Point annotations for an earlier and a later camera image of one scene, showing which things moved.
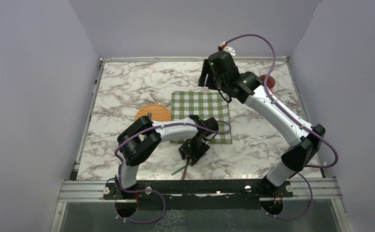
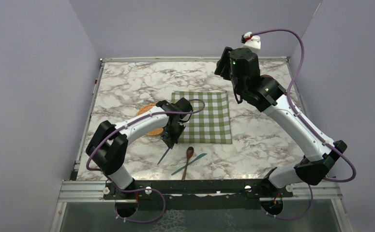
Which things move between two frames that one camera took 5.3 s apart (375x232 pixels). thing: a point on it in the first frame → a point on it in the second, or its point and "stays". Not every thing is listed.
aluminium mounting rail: [318, 191] stays
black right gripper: [206, 70] → [223, 64]
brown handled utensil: [185, 170] stays
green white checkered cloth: [206, 104] stays
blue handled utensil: [189, 164] stays
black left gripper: [194, 155] → [171, 141]
